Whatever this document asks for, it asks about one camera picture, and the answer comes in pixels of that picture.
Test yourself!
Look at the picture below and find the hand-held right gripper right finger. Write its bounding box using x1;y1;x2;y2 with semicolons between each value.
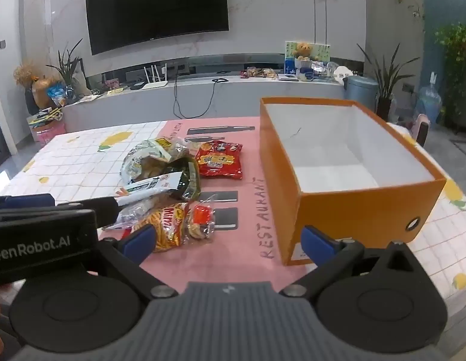
279;225;425;303

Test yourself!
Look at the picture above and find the white router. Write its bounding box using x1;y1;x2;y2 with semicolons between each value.
142;65;169;90

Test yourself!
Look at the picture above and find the black cable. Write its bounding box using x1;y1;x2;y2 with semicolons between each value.
173;66;230;119

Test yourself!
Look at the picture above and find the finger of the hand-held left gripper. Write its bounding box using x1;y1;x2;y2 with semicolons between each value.
56;196;120;230
0;193;56;212

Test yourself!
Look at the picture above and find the green picture board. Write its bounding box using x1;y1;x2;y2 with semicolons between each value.
285;41;331;74

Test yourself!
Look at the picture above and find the blue trash bin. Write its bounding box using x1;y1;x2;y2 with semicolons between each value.
346;75;380;113

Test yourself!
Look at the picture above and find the blue snack bag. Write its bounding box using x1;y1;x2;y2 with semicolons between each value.
47;83;68;108

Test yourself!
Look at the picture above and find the long-leaved potted plant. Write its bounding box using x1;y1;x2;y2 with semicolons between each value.
357;43;421;121

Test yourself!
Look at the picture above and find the red noodle snack packet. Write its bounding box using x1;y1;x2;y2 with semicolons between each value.
194;140;244;180

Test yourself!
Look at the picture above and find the grey television console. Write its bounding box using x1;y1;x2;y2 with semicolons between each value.
62;54;365;132

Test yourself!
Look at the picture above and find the pink storage box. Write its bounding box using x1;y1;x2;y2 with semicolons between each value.
30;120;66;145

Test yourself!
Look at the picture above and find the orange cardboard box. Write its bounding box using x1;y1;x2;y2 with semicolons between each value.
259;97;448;267

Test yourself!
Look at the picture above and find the green climbing plant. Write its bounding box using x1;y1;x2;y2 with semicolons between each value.
434;23;466;132

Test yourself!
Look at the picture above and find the white green snack packet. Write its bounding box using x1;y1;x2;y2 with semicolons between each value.
114;171;184;205

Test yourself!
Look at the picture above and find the clear silver snack packet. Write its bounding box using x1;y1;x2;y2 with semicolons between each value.
103;199;158;231

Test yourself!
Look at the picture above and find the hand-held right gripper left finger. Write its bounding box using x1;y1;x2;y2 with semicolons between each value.
86;227;179;301

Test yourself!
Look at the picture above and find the lemon print checked tablecloth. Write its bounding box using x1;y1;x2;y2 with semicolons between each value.
0;119;466;311

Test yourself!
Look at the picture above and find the yellow red striped snack packet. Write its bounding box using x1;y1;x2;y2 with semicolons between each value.
133;201;192;253

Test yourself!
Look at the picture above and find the clear packet of yellow pastries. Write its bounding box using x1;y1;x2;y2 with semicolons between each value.
122;138;181;187

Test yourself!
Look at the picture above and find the pink printed table mat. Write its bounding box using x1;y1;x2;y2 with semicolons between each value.
98;116;318;293

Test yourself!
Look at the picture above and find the clear packet of brown snacks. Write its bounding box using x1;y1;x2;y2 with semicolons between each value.
172;138;199;159

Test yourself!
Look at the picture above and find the pink heater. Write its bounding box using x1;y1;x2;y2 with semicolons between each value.
413;113;431;147

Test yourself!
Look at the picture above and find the black wall television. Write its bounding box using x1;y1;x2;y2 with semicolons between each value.
84;0;230;56

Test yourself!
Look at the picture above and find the brown teddy bear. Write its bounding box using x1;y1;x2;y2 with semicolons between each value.
295;42;313;61

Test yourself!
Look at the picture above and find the dark green snack packet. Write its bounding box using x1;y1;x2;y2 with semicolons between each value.
158;157;201;201

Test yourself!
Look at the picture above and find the blue water jug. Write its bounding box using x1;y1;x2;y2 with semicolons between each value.
417;71;443;125

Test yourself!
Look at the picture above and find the potted grass plant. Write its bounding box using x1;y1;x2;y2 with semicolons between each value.
45;39;85;98

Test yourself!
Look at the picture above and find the bag of snacks on console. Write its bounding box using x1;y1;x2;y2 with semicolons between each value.
240;67;279;80

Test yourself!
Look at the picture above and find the stack of colourful books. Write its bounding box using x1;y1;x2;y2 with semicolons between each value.
27;107;64;126

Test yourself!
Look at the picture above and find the small red label nut packet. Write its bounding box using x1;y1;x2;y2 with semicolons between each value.
185;202;216;241

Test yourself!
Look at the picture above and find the white cap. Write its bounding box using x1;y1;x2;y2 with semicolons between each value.
332;66;354;83

